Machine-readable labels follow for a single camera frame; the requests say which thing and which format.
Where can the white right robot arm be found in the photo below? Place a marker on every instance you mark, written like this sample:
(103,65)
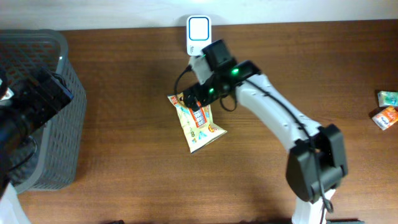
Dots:
(316,161)

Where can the grey plastic mesh basket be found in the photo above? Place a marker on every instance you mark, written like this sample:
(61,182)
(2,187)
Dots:
(50,161)

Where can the yellow snack bag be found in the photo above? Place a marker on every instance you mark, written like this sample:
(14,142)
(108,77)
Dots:
(198,126)

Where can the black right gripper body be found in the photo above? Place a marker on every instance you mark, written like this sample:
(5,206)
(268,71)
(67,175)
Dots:
(208,92)

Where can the orange tissue pack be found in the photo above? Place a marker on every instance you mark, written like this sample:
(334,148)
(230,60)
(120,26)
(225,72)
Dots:
(386,118)

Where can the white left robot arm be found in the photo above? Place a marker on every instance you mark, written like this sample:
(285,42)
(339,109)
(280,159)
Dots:
(36,100)

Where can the green tissue pack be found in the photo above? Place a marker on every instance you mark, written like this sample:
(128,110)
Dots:
(387,98)

